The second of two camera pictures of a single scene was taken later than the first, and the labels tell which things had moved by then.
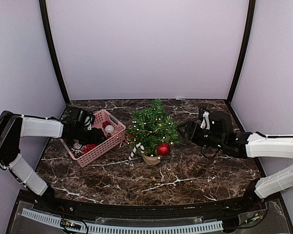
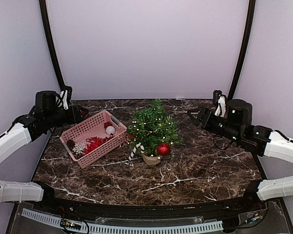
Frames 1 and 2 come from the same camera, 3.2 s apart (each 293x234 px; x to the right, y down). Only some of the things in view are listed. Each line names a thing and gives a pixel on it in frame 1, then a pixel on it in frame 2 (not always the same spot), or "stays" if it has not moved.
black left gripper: (95, 138) -> (73, 116)
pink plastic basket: (114, 131) stays
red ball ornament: (163, 149) stays
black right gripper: (189, 130) -> (197, 121)
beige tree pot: (151, 160) stays
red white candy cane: (135, 149) stays
